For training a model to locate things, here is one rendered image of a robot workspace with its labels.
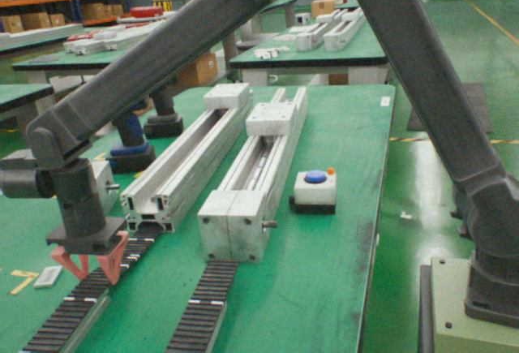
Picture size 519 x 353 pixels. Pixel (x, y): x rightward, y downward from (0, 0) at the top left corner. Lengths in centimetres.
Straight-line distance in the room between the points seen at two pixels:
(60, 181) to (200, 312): 26
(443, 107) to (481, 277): 23
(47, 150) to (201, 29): 26
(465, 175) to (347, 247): 31
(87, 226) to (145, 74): 25
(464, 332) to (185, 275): 43
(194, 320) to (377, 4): 46
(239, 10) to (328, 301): 43
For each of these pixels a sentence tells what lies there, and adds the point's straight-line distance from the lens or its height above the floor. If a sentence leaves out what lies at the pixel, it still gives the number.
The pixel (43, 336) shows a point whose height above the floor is 81.
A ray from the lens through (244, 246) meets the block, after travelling 77.
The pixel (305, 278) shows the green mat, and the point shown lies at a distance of 75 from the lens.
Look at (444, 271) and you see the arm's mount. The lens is 73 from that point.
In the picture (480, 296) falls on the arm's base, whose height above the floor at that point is 83.
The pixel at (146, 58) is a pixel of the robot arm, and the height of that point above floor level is 115.
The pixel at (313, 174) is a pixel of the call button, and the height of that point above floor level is 85.
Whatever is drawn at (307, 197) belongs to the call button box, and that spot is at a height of 82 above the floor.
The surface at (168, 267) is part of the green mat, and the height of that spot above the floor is 78.
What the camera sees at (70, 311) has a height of 81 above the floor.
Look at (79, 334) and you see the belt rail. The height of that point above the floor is 79.
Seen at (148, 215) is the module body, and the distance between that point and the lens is 93.
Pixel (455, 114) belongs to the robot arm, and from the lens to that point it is 55.
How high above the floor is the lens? 124
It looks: 22 degrees down
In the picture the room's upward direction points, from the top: 5 degrees counter-clockwise
